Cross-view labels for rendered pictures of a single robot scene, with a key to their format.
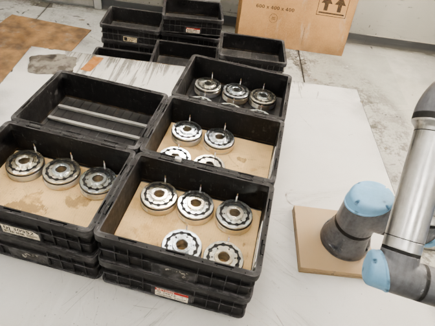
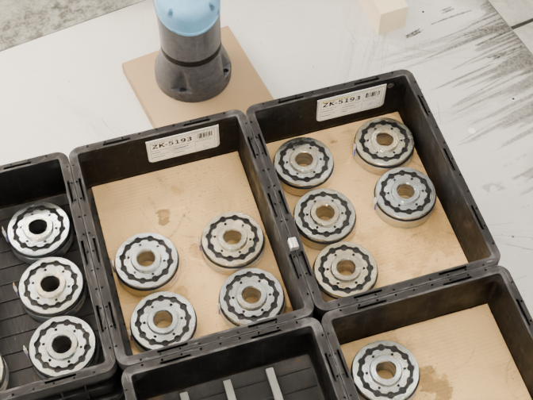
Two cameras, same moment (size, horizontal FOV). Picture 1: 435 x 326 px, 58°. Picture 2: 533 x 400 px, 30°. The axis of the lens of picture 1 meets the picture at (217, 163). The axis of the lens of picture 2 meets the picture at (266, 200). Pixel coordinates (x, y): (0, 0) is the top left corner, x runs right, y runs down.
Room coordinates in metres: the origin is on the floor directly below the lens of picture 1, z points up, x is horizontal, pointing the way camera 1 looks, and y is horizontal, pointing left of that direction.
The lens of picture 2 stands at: (1.12, 0.79, 2.26)
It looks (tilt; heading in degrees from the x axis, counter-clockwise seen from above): 58 degrees down; 247
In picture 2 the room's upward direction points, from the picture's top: straight up
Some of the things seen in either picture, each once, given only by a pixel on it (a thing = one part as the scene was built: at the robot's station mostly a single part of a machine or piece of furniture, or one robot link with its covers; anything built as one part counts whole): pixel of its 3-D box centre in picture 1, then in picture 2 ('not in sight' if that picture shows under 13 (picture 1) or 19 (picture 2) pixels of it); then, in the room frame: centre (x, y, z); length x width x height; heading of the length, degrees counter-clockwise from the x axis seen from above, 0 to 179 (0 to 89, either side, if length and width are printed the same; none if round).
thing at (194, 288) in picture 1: (187, 244); not in sight; (0.63, 0.05, 0.76); 0.40 x 0.30 x 0.12; 84
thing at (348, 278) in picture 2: (158, 193); (346, 267); (0.71, 0.15, 0.86); 0.05 x 0.05 x 0.01
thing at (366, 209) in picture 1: (366, 207); (187, 11); (0.76, -0.44, 0.89); 0.13 x 0.12 x 0.14; 80
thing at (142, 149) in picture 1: (216, 137); (185, 231); (0.93, 0.01, 0.92); 0.40 x 0.30 x 0.02; 84
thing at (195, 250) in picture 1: (181, 246); (405, 193); (0.56, 0.06, 0.86); 0.10 x 0.10 x 0.01
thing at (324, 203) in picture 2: (195, 203); (324, 213); (0.70, 0.04, 0.86); 0.05 x 0.05 x 0.01
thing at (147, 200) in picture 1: (158, 195); (345, 269); (0.71, 0.15, 0.86); 0.10 x 0.10 x 0.01
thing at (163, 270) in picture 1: (189, 221); (364, 201); (0.63, 0.05, 0.87); 0.40 x 0.30 x 0.11; 84
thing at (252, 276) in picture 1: (191, 209); (366, 184); (0.63, 0.05, 0.92); 0.40 x 0.30 x 0.02; 84
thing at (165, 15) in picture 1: (190, 40); not in sight; (2.58, 0.33, 0.37); 0.42 x 0.34 x 0.46; 93
